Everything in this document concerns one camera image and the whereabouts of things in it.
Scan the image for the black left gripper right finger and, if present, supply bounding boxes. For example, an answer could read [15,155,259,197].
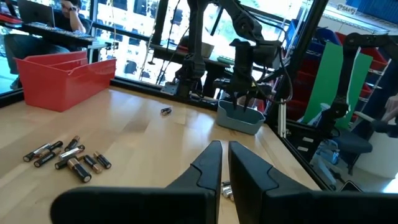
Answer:
[228,141,398,224]

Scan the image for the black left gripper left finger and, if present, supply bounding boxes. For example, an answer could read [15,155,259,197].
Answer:
[50,140,223,224]

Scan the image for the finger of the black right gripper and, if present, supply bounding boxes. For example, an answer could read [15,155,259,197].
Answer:
[231,91,240,112]
[243,92,252,113]

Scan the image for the large black copper battery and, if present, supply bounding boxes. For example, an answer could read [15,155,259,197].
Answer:
[66,157,93,184]

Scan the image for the batteries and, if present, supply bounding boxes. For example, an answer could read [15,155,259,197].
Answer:
[33,148,62,169]

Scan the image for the blue-grey plastic tray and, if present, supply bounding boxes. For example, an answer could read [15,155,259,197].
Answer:
[216,100,266,135]

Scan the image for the white tube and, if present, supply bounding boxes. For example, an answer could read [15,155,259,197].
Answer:
[277,98,287,138]

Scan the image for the red storage bin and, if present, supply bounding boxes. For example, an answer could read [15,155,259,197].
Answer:
[285,57,321,121]
[335,30,389,72]

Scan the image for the dark background table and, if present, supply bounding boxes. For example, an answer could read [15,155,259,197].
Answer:
[149,43,237,97]

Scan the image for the green board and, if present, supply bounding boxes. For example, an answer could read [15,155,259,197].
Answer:
[303,42,373,130]

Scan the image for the blue storage bin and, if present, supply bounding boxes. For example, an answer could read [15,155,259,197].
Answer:
[345,0,398,26]
[306,27,342,58]

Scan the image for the blue office chair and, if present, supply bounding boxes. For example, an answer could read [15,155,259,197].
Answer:
[332,129,374,175]

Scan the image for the white cabinet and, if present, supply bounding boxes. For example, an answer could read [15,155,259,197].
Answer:
[354,130,398,180]

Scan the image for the white sign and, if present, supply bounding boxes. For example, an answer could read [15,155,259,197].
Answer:
[336,2,359,16]

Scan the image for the single silver battery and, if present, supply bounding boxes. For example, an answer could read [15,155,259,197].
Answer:
[63,135,81,153]

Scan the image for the person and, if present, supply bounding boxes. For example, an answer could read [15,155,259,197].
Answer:
[2,0,94,91]
[381,94,398,126]

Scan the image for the red plastic bin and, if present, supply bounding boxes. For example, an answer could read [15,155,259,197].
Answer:
[15,50,116,112]

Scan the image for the black desk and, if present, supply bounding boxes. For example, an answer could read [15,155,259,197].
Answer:
[0,14,108,63]

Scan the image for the grey laptop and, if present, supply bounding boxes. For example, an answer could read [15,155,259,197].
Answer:
[17,0,57,28]

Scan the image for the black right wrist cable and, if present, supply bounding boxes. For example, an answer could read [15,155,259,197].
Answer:
[273,46,294,105]

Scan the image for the black upright frame post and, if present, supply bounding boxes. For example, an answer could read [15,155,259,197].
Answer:
[266,0,330,125]

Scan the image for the white wire shelf rack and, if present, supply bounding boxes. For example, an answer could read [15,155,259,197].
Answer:
[285,12,394,125]

